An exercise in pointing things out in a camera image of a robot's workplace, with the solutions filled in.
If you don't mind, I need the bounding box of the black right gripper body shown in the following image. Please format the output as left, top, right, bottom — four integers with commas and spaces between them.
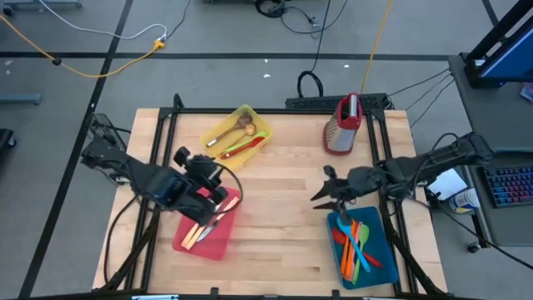
323, 164, 378, 227

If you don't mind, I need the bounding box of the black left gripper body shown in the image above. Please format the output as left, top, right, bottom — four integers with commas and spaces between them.
172, 145, 231, 205

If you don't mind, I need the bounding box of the blue silicone spatula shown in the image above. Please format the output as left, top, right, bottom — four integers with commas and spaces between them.
336, 216, 371, 274

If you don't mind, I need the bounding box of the red silicone spatula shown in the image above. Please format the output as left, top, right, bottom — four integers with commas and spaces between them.
331, 227, 383, 268

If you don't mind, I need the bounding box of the yellow plastic bin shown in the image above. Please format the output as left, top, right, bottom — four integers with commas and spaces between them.
199, 103, 275, 173

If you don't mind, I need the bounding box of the knife cream handle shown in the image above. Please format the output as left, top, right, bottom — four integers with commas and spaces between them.
195, 195, 242, 243
181, 222, 202, 249

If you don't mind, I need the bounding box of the green silicone spatula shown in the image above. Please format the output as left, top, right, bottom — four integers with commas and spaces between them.
351, 222, 371, 286

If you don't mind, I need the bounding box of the steel box grater red handle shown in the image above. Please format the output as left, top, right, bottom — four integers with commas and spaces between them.
322, 92, 364, 157

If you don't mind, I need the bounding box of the orange silicone spatula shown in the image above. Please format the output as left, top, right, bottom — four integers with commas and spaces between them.
347, 219, 360, 281
340, 232, 351, 278

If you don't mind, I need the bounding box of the red silicone spoon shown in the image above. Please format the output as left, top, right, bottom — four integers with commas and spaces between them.
219, 136, 267, 161

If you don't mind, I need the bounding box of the gold metal spoon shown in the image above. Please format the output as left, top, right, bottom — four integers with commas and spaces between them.
222, 122, 258, 156

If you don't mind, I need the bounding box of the dark wooden spoon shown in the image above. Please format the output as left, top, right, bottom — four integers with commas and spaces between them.
206, 112, 254, 149

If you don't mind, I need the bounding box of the light green silicone spoon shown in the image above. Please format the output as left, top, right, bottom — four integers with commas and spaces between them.
222, 131, 270, 155

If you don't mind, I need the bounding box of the long knife marbled blade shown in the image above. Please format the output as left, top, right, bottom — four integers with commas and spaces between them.
185, 224, 209, 251

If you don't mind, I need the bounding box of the blue plastic bin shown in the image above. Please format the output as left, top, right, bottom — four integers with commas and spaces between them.
326, 206, 400, 292

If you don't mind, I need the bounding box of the pink plastic bin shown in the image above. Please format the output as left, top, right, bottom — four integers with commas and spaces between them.
172, 185, 242, 262

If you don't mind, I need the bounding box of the black perforated box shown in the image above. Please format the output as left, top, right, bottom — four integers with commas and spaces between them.
285, 92, 389, 112

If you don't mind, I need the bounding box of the white labelled bottle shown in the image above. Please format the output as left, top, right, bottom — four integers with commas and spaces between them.
448, 187, 482, 215

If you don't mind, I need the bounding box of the grey side desk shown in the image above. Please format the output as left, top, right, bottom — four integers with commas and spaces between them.
447, 52, 533, 153

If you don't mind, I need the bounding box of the backlit computer keyboard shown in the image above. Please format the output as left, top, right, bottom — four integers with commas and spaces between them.
477, 164, 533, 209

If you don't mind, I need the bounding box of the dark grey keyboard desk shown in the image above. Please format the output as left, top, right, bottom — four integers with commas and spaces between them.
463, 150, 533, 248

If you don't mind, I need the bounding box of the computer monitor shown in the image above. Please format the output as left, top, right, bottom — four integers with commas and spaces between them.
476, 16, 533, 83

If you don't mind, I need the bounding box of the grey furniture foot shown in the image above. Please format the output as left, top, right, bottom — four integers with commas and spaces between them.
0, 92, 43, 106

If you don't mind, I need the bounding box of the black chair base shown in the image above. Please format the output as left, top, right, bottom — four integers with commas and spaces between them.
0, 127, 17, 152

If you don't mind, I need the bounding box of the black monitor stand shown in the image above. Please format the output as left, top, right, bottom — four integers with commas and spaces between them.
463, 0, 533, 89

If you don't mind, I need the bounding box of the grey furniture base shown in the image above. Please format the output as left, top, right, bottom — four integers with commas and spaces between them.
2, 0, 83, 12

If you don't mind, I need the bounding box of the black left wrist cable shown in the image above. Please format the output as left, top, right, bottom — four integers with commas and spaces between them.
214, 163, 246, 218

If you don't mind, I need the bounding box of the thin black cable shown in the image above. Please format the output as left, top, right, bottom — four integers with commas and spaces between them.
165, 0, 193, 41
404, 72, 454, 112
409, 78, 456, 128
386, 67, 453, 98

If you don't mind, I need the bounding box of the black wire mesh box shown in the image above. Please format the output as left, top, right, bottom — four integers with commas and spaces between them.
86, 112, 127, 145

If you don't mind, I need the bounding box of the black cable with coil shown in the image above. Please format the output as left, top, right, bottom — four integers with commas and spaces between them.
296, 0, 334, 100

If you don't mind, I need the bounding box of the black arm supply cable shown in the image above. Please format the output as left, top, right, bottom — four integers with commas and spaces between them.
102, 192, 143, 288

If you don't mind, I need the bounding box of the yellow extension cable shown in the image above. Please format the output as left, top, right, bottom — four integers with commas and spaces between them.
0, 13, 167, 79

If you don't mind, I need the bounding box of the white power cable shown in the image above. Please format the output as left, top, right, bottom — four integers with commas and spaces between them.
37, 0, 169, 42

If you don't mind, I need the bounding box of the orange-yellow hanging cable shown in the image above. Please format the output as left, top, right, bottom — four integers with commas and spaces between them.
359, 0, 395, 95

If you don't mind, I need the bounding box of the long black desk cable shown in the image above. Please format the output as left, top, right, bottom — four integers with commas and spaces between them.
432, 199, 533, 271

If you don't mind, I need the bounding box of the black cable bundle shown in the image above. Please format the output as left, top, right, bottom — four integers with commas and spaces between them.
253, 0, 322, 39

